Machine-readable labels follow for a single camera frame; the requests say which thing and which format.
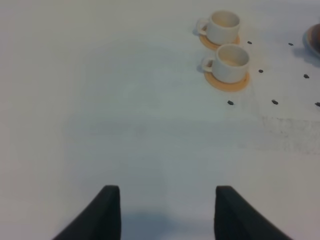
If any near orange round coaster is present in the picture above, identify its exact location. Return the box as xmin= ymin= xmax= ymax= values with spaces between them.
xmin=204 ymin=72 xmax=250 ymax=93

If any far white teacup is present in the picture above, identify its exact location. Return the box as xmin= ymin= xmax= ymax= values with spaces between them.
xmin=196 ymin=10 xmax=241 ymax=46

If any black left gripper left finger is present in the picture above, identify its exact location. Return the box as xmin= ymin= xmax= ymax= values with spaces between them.
xmin=55 ymin=185 xmax=122 ymax=240

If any beige round teapot coaster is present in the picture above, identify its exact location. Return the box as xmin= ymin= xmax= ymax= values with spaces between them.
xmin=302 ymin=26 xmax=320 ymax=59

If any white teacup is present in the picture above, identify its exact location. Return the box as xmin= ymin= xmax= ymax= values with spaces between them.
xmin=196 ymin=10 xmax=241 ymax=46
xmin=201 ymin=44 xmax=250 ymax=84

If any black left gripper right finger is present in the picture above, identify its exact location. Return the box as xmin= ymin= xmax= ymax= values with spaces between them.
xmin=213 ymin=185 xmax=290 ymax=240

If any orange round coaster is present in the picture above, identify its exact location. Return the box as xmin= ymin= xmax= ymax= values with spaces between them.
xmin=199 ymin=35 xmax=240 ymax=51
xmin=204 ymin=72 xmax=250 ymax=93

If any near white teacup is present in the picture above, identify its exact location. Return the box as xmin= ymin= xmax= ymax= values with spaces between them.
xmin=201 ymin=44 xmax=250 ymax=84

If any far orange round coaster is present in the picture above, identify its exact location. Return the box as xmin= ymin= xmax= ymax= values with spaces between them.
xmin=199 ymin=35 xmax=240 ymax=51

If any brown clay teapot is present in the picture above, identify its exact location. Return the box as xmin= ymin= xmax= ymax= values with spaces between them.
xmin=307 ymin=23 xmax=320 ymax=52

